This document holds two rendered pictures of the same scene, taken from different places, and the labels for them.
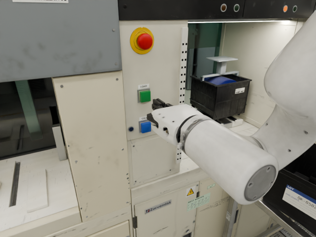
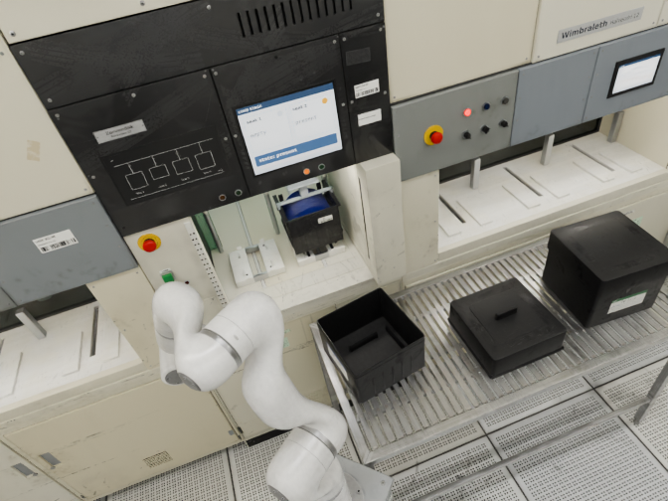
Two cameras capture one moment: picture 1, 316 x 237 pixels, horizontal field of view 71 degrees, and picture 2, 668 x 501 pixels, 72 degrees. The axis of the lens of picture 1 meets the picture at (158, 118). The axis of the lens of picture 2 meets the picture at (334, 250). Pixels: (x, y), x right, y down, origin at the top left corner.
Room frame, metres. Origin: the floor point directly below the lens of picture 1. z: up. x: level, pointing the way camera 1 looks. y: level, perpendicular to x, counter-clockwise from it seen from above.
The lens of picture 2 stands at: (-0.35, -0.78, 2.18)
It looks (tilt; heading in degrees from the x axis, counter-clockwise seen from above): 42 degrees down; 15
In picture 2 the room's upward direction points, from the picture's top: 11 degrees counter-clockwise
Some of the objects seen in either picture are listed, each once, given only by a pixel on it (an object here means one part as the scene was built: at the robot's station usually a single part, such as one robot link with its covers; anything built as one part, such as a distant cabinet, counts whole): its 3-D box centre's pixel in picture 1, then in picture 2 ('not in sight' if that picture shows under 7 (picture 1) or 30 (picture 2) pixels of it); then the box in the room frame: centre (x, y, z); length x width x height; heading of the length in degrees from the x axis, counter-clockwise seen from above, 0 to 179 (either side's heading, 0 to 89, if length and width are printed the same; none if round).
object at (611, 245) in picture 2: not in sight; (602, 268); (0.93, -1.43, 0.89); 0.29 x 0.29 x 0.25; 23
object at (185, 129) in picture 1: (197, 136); not in sight; (0.37, -0.08, 1.20); 0.09 x 0.03 x 0.08; 117
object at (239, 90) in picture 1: (218, 89); (307, 211); (1.11, -0.32, 1.06); 0.24 x 0.20 x 0.32; 116
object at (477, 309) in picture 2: not in sight; (504, 321); (0.73, -1.07, 0.83); 0.29 x 0.29 x 0.13; 27
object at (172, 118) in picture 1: (181, 123); not in sight; (0.43, -0.05, 1.20); 0.11 x 0.10 x 0.07; 27
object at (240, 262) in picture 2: not in sight; (255, 260); (1.00, -0.08, 0.89); 0.22 x 0.21 x 0.04; 26
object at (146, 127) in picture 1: (145, 126); not in sight; (0.60, 0.04, 1.10); 0.03 x 0.02 x 0.03; 116
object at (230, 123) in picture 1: (215, 117); (314, 241); (1.12, -0.32, 0.89); 0.22 x 0.21 x 0.04; 26
